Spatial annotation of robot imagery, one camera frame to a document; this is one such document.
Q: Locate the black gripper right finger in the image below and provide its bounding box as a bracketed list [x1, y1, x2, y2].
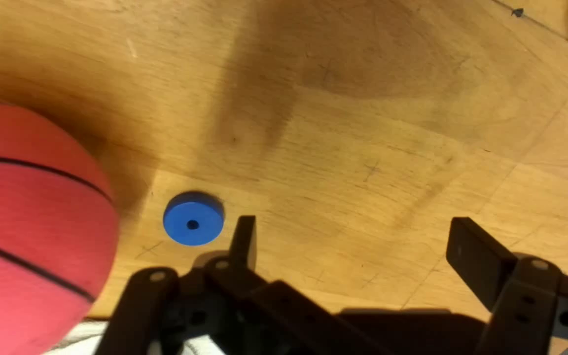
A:
[444, 215, 568, 355]

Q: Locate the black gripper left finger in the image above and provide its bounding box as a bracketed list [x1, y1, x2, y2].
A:
[95, 215, 379, 355]

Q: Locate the red rubber basketball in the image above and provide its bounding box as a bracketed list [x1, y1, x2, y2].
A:
[0, 95, 122, 355]

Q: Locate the blue disc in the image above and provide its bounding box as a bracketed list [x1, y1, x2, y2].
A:
[162, 189, 227, 249]

